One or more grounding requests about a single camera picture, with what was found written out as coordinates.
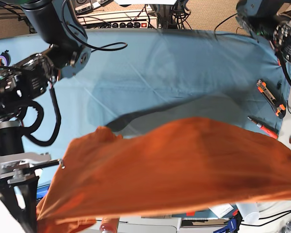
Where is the white square card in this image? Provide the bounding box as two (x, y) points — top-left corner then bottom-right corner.
(209, 203), (234, 218)

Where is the orange drink bottle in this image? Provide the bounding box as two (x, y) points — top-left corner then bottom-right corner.
(99, 218), (119, 233)

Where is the orange t-shirt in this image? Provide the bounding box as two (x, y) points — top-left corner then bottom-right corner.
(37, 117), (291, 233)

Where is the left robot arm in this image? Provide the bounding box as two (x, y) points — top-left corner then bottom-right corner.
(236, 0), (291, 63)

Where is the orange black utility knife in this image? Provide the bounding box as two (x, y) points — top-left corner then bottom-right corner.
(256, 79), (286, 119)

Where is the blue box with knob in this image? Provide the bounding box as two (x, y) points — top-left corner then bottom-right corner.
(36, 185), (50, 201)

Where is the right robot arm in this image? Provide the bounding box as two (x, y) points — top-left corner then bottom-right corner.
(0, 0), (97, 233)

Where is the purple tape roll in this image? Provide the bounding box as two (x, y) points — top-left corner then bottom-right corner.
(0, 50), (11, 67)

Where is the blue table cloth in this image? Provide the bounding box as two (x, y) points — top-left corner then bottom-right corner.
(0, 29), (291, 195)

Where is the blue clamp bottom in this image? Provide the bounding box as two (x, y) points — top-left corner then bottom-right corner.
(213, 209), (243, 233)

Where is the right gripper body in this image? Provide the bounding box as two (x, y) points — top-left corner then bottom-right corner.
(0, 152), (65, 184)

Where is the red screwdriver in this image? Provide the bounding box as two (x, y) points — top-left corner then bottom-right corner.
(247, 116), (278, 139)

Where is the translucent plastic cup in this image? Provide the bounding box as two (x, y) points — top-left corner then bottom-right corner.
(236, 202), (260, 224)

